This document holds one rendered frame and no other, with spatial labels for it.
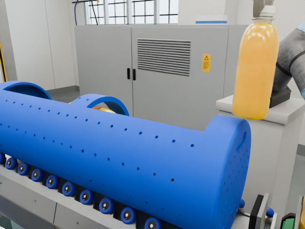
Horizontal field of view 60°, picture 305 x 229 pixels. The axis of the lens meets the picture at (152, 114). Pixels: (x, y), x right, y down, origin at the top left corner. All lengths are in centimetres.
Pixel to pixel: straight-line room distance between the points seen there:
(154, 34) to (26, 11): 367
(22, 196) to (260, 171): 97
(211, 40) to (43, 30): 430
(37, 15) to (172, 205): 556
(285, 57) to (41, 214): 108
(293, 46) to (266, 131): 35
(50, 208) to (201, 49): 174
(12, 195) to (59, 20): 527
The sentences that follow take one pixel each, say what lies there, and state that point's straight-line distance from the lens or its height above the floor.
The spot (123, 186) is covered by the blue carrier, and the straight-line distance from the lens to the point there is 64.
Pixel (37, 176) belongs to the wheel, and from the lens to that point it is 96.
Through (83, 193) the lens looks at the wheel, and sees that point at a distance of 82.
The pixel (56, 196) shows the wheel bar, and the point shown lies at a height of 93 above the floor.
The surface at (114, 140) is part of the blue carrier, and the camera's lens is 63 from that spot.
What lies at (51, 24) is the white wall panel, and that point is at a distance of 605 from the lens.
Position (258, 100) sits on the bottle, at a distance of 55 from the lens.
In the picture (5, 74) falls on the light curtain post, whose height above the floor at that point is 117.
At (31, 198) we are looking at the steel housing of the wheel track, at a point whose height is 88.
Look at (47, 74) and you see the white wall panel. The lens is 604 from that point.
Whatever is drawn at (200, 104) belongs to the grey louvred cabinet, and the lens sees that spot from 236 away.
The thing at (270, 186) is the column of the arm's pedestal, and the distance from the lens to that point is 131.
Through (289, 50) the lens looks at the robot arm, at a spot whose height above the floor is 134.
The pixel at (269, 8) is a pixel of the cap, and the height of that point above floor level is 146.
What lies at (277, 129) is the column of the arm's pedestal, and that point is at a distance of 120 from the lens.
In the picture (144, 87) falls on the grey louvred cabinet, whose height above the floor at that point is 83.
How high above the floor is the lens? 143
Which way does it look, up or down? 18 degrees down
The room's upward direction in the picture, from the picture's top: straight up
